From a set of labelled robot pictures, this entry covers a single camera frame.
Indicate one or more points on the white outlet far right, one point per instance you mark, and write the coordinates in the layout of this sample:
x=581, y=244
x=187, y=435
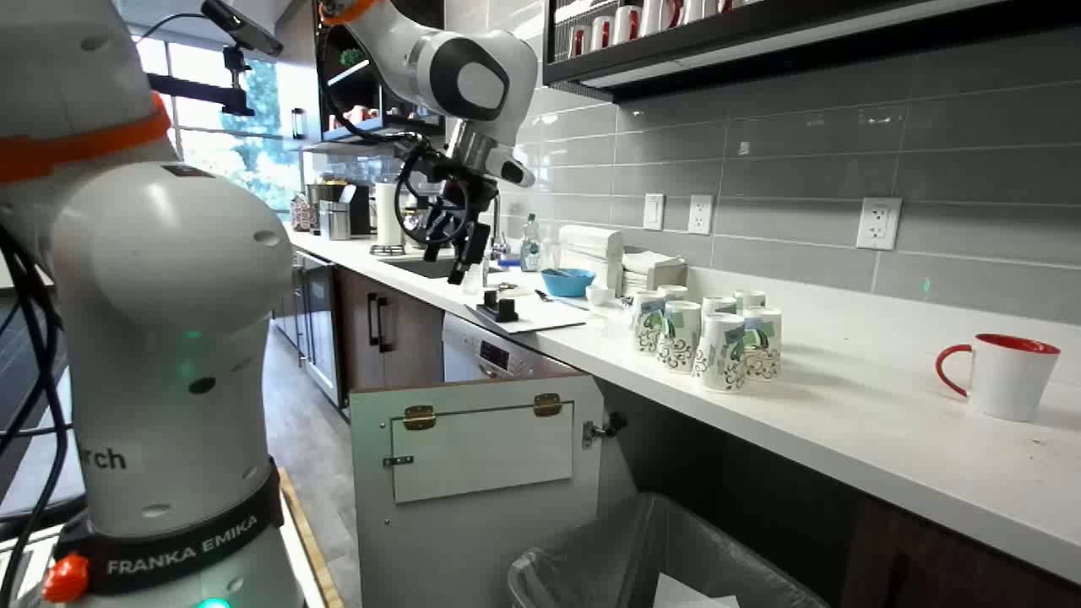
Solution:
x=652, y=209

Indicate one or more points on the white cutting board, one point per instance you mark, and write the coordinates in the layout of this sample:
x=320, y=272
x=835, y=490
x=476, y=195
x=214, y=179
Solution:
x=531, y=316

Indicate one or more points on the grey trash bin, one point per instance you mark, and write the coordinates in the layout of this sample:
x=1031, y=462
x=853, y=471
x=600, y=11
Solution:
x=626, y=551

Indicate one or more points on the white napkin stack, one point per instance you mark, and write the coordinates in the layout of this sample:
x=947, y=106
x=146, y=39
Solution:
x=592, y=249

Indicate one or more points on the open cabinet door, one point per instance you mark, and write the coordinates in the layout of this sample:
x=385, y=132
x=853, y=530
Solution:
x=457, y=482

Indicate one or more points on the dark wall shelf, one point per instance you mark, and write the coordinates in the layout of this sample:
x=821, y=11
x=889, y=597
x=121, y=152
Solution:
x=789, y=34

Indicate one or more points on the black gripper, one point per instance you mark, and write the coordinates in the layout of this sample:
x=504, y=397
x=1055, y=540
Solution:
x=436, y=207

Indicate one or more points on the patterned paper cup two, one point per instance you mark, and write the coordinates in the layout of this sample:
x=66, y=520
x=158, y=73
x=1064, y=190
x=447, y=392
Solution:
x=681, y=333

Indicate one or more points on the paper towel roll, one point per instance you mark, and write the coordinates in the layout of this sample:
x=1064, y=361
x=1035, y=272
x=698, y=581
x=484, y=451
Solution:
x=385, y=225

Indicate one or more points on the dishwasher front panel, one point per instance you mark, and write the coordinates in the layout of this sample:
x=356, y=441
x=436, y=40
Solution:
x=473, y=351

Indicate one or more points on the patterned paper cup four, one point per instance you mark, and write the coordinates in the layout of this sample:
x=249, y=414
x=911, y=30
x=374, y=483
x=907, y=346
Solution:
x=766, y=342

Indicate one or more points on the white mug red handle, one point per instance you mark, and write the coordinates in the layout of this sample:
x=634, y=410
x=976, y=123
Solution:
x=1008, y=373

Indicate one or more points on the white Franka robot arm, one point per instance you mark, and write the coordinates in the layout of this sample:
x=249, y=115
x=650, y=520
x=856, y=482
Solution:
x=158, y=285

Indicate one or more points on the patterned paper cup three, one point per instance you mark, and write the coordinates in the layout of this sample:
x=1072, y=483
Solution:
x=723, y=351

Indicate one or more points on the blue bowl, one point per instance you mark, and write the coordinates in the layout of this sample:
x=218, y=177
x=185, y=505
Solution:
x=564, y=283

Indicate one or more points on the white light switch plate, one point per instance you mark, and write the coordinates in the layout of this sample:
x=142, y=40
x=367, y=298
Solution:
x=700, y=213

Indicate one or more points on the patterned paper cup one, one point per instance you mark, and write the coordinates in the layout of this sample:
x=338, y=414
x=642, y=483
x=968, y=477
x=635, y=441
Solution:
x=645, y=317

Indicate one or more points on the white wall outlet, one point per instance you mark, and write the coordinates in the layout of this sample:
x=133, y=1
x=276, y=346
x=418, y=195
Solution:
x=880, y=225

